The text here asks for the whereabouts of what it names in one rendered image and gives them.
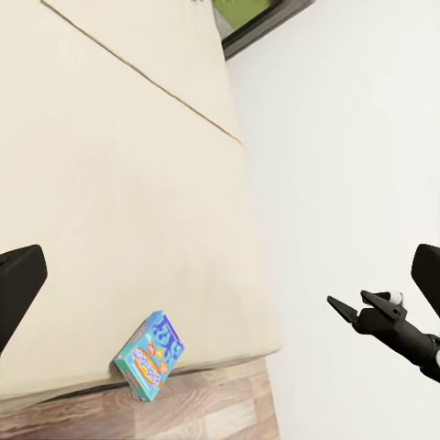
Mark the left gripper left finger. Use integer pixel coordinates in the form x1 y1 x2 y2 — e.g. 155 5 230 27
0 244 48 354

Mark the board game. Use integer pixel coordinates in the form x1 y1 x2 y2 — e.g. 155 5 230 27
114 311 184 402

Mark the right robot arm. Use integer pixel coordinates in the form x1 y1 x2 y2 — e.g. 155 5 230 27
326 290 440 382

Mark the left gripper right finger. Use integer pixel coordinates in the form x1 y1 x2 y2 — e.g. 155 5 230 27
411 243 440 318

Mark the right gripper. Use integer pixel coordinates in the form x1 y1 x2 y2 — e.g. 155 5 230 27
326 290 420 359

